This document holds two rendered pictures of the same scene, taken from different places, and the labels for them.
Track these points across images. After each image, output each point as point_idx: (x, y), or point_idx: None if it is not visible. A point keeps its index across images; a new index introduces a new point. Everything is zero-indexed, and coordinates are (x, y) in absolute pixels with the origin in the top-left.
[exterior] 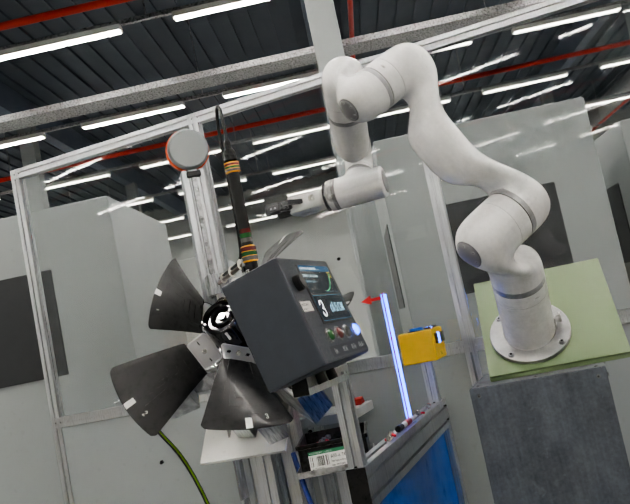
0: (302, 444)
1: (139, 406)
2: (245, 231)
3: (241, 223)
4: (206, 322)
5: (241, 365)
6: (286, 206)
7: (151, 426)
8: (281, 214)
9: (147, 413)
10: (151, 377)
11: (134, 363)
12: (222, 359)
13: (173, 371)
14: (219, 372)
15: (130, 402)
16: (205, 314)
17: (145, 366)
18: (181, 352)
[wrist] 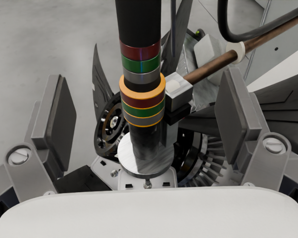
0: None
1: (95, 96)
2: (122, 51)
3: (117, 20)
4: (110, 105)
5: (99, 191)
6: (237, 117)
7: (97, 117)
8: (220, 112)
9: (97, 106)
10: (98, 87)
11: (97, 60)
12: (85, 166)
13: (106, 103)
14: (69, 176)
15: (93, 86)
16: (118, 93)
17: (98, 72)
18: (109, 97)
